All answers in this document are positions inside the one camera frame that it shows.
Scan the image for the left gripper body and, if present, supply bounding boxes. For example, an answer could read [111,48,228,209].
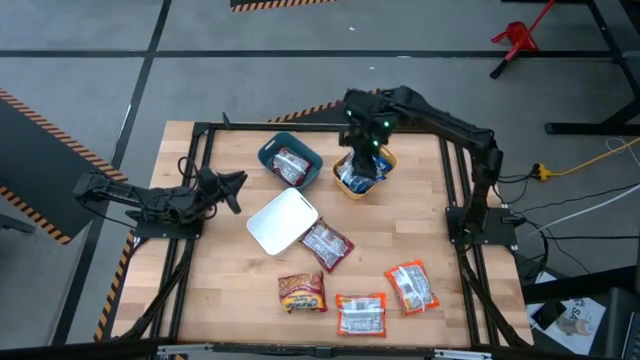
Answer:
[198,166,232,202]

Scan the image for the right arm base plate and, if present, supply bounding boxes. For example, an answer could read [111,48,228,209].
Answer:
[446,205,519,247]

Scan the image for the hazard striped black floor mat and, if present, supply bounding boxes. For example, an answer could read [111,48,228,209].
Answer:
[267,88,381,125]
[229,0,339,14]
[0,88,129,246]

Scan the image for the orange Maruchan noodle packet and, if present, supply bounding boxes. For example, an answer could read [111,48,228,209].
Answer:
[334,292,389,339]
[383,258,441,317]

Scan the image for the small black device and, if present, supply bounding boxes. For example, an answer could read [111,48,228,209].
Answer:
[530,299,566,331]

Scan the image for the white cable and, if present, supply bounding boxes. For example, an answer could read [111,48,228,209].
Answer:
[524,183,640,236]

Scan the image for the white printed paper sheet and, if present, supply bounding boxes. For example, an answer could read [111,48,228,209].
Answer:
[524,297,606,356]

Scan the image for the red yellow Maruchan noodle packet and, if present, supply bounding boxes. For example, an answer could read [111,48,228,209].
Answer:
[277,269,329,315]

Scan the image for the teal plastic bin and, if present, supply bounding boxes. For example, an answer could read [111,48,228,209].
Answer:
[256,130,325,194]

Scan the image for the black metal furniture frame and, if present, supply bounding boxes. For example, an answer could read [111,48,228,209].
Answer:
[544,0,640,136]

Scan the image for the yellow plastic bin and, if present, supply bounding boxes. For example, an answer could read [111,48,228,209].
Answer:
[331,144,399,201]

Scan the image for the silver metal bracket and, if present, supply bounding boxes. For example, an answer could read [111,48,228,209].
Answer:
[433,348,494,360]
[157,342,214,357]

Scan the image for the yellow power cable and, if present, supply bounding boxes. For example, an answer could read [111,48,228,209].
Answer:
[530,142,640,182]

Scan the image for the grey metal leg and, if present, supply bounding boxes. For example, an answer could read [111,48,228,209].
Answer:
[0,213,37,235]

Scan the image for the white plastic bin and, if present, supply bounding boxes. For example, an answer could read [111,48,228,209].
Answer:
[245,187,320,257]

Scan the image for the red metal stand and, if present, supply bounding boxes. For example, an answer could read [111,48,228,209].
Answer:
[488,0,557,80]

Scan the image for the hazard striped tape strip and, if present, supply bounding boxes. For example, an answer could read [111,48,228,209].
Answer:
[93,229,137,343]

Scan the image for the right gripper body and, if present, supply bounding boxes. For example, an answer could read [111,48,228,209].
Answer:
[340,88,401,151]

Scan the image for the blue Maruchan noodle packet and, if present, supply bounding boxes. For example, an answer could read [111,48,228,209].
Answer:
[335,157,374,195]
[372,153,394,182]

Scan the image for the black aluminium table frame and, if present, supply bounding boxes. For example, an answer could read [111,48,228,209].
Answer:
[112,112,536,351]

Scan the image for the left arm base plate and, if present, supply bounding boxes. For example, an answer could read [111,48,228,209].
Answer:
[130,214,205,240]

